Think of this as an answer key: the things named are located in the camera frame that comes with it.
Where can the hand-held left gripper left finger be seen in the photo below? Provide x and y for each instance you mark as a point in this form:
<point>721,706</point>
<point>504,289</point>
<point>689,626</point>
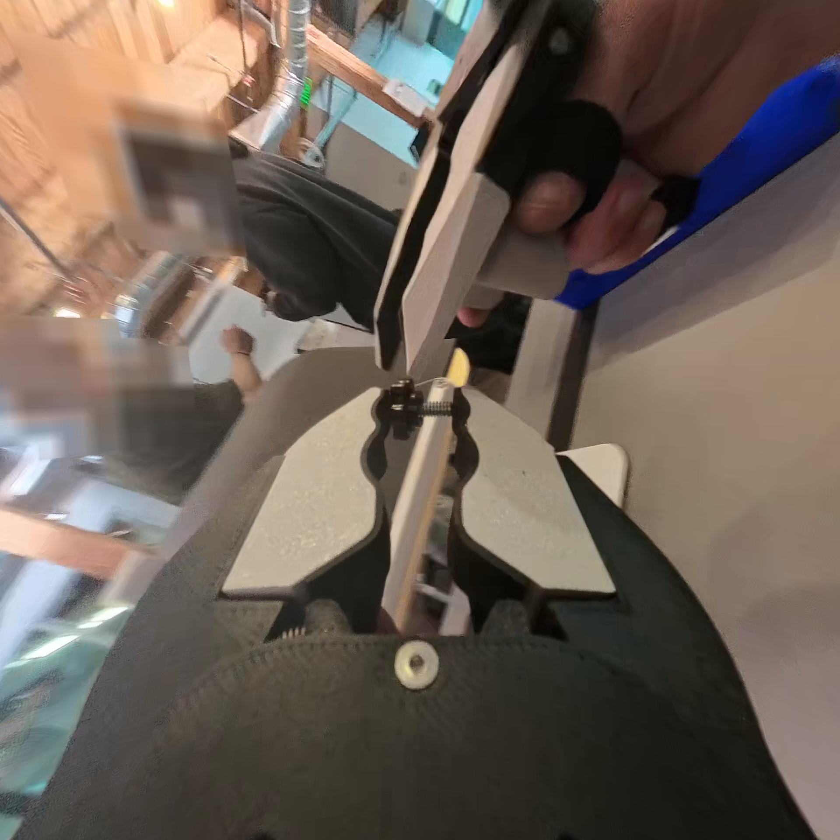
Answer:
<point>308,512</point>

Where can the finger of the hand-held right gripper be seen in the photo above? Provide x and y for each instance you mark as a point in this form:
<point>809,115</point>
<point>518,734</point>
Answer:
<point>426,197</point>
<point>453,262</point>

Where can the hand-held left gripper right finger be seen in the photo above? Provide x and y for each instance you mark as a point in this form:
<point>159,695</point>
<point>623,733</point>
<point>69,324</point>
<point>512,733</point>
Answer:
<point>531,512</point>

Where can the small black spring part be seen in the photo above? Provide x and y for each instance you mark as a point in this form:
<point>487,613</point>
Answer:
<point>400,400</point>

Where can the blue plastic bin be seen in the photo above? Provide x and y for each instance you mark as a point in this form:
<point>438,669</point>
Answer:
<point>754,170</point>

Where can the person's right hand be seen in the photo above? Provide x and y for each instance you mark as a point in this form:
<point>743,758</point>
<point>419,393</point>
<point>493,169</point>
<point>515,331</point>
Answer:
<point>689,79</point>

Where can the grey-topped wooden board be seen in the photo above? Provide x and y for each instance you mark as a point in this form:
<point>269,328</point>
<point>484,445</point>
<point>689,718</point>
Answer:
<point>315,394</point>

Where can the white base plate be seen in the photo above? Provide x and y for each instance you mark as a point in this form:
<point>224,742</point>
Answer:
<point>597,472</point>

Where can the silver ventilation duct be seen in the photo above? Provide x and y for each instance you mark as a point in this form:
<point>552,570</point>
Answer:
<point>289,79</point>

